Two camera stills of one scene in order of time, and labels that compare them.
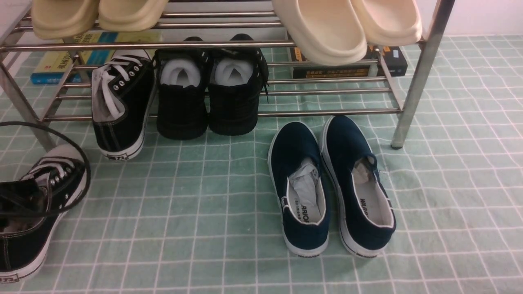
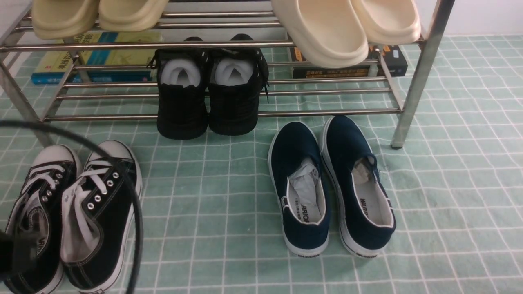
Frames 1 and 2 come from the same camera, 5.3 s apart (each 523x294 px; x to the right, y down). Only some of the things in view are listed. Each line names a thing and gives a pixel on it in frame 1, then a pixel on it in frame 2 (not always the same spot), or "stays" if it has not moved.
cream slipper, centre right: x=327 y=32 stays
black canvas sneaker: x=123 y=92 → x=99 y=210
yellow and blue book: x=74 y=65 stays
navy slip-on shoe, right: x=365 y=216 stays
